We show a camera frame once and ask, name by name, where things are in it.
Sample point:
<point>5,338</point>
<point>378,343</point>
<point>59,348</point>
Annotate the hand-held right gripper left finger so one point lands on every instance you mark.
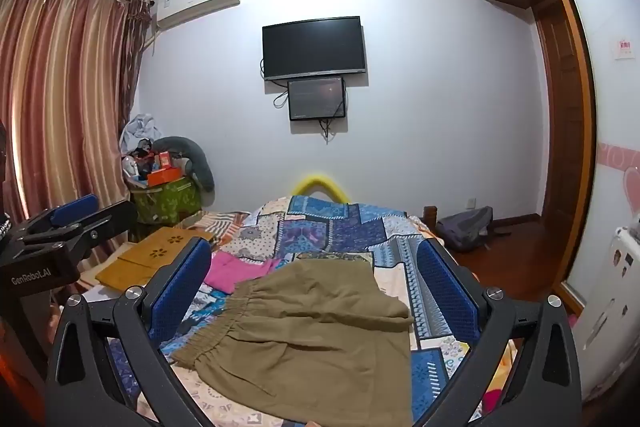
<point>180,289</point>

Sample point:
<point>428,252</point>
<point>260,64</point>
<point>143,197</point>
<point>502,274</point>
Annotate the small black wall monitor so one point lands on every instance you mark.
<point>317,99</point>

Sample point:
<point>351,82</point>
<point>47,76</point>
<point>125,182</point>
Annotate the patchwork printed bedspread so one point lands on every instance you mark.
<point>345,232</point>

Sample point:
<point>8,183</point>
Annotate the wooden bed post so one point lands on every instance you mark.
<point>430,213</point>

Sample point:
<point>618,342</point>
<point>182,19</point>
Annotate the large black wall television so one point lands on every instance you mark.
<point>314,48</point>

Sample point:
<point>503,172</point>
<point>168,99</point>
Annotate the white crumpled cloth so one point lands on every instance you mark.
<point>140,127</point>

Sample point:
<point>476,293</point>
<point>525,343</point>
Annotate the white appliance with stickers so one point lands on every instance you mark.
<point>617,287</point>

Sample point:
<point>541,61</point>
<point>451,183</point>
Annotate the striped pink curtain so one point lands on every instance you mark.
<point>60,92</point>

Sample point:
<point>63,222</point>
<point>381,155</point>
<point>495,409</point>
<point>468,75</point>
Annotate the olive green pants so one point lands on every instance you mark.
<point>310,327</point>

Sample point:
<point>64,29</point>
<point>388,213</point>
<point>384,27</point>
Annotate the grey backpack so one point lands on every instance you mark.
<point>465,227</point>

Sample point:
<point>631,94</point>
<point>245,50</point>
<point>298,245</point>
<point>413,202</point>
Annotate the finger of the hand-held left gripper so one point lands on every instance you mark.
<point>107,219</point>
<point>75,210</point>

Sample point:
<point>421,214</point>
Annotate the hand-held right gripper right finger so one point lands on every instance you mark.
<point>447,292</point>

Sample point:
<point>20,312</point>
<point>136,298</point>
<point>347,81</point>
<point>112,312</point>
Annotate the brown wooden door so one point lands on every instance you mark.
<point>562,117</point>

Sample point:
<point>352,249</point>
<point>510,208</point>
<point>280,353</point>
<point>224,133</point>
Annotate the white sliding wardrobe door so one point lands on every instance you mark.
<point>600,107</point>

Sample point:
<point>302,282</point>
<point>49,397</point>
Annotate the pink folded garment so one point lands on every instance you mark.
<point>237,272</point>

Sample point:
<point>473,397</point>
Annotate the orange box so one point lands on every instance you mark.
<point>162,175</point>

